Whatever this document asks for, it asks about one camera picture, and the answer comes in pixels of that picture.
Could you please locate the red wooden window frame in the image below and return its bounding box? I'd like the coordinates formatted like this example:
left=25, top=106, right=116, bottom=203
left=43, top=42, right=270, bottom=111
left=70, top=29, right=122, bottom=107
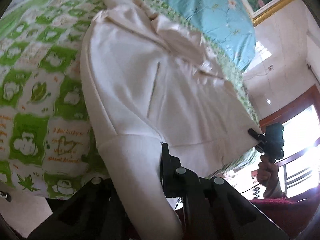
left=259, top=85, right=320, bottom=133

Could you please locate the person's right hand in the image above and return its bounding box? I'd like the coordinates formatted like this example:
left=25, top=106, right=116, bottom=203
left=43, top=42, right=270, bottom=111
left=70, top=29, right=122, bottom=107
left=257, top=155, right=279, bottom=184

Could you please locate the teal floral quilt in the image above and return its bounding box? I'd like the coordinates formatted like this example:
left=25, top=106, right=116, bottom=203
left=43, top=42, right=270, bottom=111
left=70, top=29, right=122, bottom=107
left=161, top=0, right=256, bottom=71

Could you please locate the right forearm light sleeve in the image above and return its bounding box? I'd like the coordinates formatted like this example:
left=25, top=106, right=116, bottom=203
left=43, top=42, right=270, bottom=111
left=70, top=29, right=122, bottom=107
left=261, top=176, right=286, bottom=199

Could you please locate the dark red clothing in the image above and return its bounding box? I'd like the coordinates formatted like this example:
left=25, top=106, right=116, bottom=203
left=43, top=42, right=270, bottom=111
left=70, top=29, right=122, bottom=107
left=250, top=196, right=319, bottom=239

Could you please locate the white large garment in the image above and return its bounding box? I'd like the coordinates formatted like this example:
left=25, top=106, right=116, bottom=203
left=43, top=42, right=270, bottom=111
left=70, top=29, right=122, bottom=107
left=80, top=0, right=257, bottom=239

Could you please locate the green patterned bed sheet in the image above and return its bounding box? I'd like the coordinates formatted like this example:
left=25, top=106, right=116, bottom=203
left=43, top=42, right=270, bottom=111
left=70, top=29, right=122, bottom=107
left=1, top=0, right=257, bottom=199

